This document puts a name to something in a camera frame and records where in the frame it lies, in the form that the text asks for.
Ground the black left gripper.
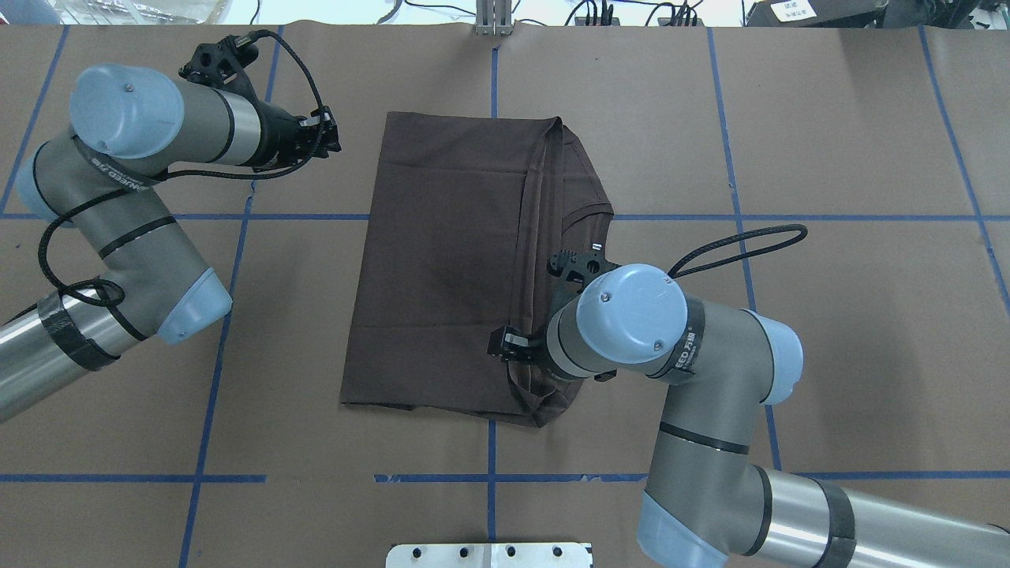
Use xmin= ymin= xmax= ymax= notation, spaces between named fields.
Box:
xmin=486 ymin=316 xmax=563 ymax=376

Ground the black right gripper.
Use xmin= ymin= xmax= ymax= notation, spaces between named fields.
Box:
xmin=250 ymin=102 xmax=342 ymax=170

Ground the dark brown t-shirt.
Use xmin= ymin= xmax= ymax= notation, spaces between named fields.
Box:
xmin=339 ymin=111 xmax=614 ymax=428

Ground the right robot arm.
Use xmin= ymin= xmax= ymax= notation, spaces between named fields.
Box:
xmin=340 ymin=111 xmax=1008 ymax=567

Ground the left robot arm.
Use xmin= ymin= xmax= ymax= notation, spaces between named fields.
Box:
xmin=2 ymin=65 xmax=570 ymax=428

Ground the blue tape line lengthwise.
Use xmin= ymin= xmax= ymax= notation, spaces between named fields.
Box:
xmin=486 ymin=48 xmax=500 ymax=543

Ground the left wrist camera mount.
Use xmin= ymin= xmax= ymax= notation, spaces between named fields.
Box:
xmin=546 ymin=249 xmax=621 ymax=306

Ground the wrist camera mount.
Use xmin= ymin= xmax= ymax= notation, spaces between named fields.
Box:
xmin=546 ymin=249 xmax=621 ymax=306
xmin=179 ymin=35 xmax=260 ymax=99

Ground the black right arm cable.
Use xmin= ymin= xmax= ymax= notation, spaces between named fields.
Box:
xmin=38 ymin=30 xmax=332 ymax=308

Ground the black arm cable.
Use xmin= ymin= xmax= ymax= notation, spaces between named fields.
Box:
xmin=38 ymin=30 xmax=332 ymax=308
xmin=668 ymin=224 xmax=809 ymax=278

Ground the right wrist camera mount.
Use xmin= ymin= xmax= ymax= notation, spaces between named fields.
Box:
xmin=179 ymin=35 xmax=260 ymax=99

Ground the aluminium frame post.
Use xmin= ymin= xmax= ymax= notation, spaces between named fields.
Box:
xmin=475 ymin=0 xmax=517 ymax=36

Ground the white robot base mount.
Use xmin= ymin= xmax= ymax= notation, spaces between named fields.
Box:
xmin=385 ymin=542 xmax=595 ymax=567

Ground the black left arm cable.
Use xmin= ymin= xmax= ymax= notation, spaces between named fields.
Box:
xmin=668 ymin=224 xmax=809 ymax=278

